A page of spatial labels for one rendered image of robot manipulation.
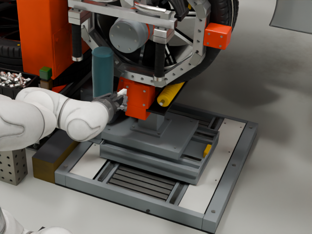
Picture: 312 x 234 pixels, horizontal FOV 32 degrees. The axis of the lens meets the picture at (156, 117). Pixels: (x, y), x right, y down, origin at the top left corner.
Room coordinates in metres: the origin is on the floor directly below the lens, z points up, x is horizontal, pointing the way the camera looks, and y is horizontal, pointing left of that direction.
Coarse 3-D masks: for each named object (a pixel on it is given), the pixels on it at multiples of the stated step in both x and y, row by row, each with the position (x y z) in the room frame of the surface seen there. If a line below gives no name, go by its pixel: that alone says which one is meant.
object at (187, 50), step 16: (128, 0) 2.13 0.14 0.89; (160, 0) 2.09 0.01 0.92; (96, 16) 2.16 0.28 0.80; (112, 16) 2.27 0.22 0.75; (192, 16) 2.04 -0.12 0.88; (176, 32) 2.06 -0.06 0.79; (112, 48) 2.14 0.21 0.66; (144, 48) 2.11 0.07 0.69; (176, 48) 2.25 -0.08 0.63; (192, 48) 2.13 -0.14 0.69; (144, 64) 2.10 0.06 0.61
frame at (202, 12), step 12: (192, 0) 1.93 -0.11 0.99; (204, 0) 1.95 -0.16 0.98; (204, 12) 1.91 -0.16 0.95; (84, 24) 2.09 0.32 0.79; (204, 24) 1.91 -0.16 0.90; (84, 36) 2.08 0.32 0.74; (96, 36) 2.12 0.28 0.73; (204, 48) 1.95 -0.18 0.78; (120, 60) 2.09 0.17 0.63; (192, 60) 1.92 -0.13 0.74; (120, 72) 2.03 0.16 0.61; (132, 72) 2.01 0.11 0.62; (144, 72) 2.04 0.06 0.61; (168, 72) 1.96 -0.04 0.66; (180, 72) 1.94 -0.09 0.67; (156, 84) 1.97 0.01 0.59
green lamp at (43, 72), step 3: (45, 66) 1.95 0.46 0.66; (42, 69) 1.92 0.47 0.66; (45, 69) 1.92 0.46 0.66; (48, 69) 1.93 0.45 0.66; (51, 69) 1.93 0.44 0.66; (39, 72) 1.92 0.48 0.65; (42, 72) 1.91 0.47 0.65; (45, 72) 1.91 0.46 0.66; (48, 72) 1.91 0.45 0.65; (51, 72) 1.93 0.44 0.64; (39, 75) 1.92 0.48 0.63; (42, 75) 1.91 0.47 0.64; (45, 75) 1.91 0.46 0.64; (48, 75) 1.91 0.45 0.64; (51, 75) 1.93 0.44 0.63; (45, 78) 1.91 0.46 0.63; (48, 78) 1.91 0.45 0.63
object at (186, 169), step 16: (208, 128) 2.28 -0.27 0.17; (112, 144) 2.12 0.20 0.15; (192, 144) 2.16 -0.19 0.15; (208, 144) 2.12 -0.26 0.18; (128, 160) 2.04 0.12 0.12; (144, 160) 2.01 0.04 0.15; (160, 160) 2.02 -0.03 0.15; (176, 160) 2.01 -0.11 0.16; (192, 160) 2.00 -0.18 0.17; (208, 160) 2.10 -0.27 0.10; (176, 176) 1.95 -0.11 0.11; (192, 176) 1.93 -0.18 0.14
